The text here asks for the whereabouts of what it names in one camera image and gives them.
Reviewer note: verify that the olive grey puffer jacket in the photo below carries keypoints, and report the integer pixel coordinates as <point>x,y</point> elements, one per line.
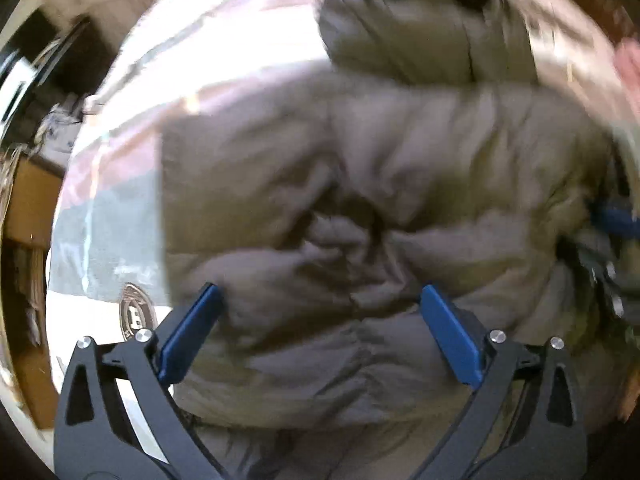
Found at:
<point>380,195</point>

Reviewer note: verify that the pink grey striped blanket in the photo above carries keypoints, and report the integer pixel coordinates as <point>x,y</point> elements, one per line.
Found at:
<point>215,65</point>

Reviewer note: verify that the brown cardboard box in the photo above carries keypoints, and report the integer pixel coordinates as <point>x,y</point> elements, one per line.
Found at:
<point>35,200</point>

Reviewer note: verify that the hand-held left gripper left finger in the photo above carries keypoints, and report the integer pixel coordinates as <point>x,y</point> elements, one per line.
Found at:
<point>191,330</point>

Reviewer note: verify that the white patterned bag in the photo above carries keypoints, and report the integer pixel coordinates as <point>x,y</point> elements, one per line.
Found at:
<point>62,130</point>

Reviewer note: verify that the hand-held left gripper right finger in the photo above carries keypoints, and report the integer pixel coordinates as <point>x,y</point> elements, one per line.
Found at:
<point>450,332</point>

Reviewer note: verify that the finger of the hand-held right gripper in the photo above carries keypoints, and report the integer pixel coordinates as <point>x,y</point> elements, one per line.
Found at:
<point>611,217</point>
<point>602,272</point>

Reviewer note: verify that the black furniture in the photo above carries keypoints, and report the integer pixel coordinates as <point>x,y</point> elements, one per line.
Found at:
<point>65,65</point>

